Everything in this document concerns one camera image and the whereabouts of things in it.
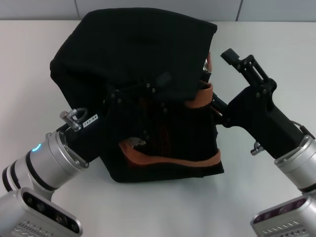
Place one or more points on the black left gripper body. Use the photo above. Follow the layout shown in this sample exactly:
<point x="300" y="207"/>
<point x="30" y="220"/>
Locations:
<point x="98" y="138"/>

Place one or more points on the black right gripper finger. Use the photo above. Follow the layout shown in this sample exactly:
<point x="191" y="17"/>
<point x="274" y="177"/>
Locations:
<point x="222" y="111"/>
<point x="256" y="76"/>

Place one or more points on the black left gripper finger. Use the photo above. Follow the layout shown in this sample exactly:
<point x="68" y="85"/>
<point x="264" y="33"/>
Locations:
<point x="148" y="86"/>
<point x="158" y="116"/>

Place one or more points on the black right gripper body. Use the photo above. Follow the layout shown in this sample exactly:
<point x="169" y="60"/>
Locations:
<point x="261" y="118"/>

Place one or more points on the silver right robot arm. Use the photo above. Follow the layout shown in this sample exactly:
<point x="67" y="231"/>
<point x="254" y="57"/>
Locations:
<point x="296" y="168"/>

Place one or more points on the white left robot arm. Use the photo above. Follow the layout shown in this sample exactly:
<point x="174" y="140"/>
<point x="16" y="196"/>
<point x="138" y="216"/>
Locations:
<point x="47" y="160"/>

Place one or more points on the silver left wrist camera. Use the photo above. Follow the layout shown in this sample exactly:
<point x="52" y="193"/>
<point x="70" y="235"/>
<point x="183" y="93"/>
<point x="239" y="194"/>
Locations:
<point x="37" y="212"/>

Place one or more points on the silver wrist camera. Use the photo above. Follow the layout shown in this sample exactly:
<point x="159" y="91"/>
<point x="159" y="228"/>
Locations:
<point x="37" y="212"/>
<point x="288" y="217"/>

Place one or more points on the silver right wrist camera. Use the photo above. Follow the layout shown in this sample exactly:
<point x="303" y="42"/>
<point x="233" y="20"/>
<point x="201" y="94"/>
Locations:
<point x="288" y="217"/>

